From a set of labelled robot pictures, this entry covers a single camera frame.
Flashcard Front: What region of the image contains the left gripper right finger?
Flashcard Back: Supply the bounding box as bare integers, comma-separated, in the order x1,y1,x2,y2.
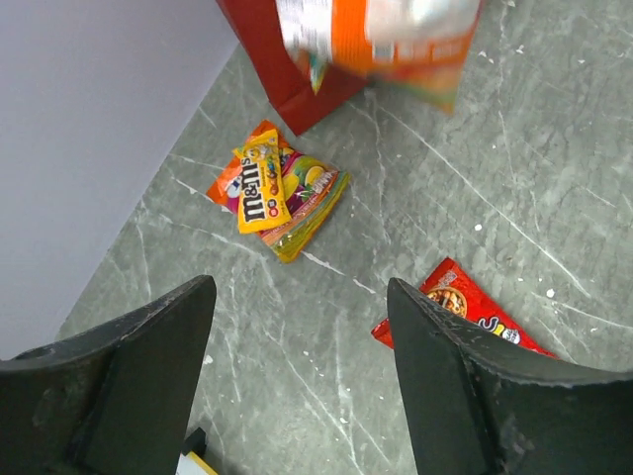
387,278,632,474

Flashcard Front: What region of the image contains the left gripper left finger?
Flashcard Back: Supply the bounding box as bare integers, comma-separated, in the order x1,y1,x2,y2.
1,275,217,474

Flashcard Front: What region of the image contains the orange snack packet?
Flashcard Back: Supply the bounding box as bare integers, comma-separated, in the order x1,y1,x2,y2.
276,0,484,113

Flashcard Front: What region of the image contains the red paper bag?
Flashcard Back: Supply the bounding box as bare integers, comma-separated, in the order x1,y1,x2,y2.
218,0,366,136

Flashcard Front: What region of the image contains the yellow M&M's bag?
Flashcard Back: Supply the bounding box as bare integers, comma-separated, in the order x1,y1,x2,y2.
233,130,291,234

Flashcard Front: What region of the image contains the orange Fox's candy bag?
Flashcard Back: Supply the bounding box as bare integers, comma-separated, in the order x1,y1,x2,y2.
207,121,350,263

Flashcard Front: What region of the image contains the small whiteboard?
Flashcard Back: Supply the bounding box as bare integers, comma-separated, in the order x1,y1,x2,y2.
175,427,218,475

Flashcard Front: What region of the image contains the small red snack packet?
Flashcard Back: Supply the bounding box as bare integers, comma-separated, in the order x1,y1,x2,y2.
371,256,560,358

